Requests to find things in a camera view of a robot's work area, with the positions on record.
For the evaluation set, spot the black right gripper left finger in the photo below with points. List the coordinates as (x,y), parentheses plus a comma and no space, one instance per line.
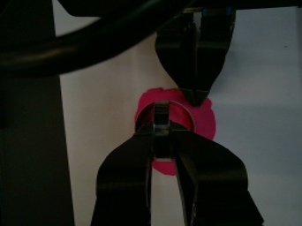
(122,182)

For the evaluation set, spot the flat pink dough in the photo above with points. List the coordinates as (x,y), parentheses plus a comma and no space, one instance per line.
(205,123)

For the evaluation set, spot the white cutting mat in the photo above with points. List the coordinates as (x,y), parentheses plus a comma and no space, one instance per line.
(110,103)

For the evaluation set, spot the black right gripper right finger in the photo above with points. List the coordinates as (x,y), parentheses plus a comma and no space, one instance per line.
(216,182)

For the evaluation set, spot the round metal dough cutter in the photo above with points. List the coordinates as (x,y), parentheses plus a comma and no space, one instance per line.
(161,117)

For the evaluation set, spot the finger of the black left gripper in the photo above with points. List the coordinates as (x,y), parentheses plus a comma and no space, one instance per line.
(177,50)
(214,50)

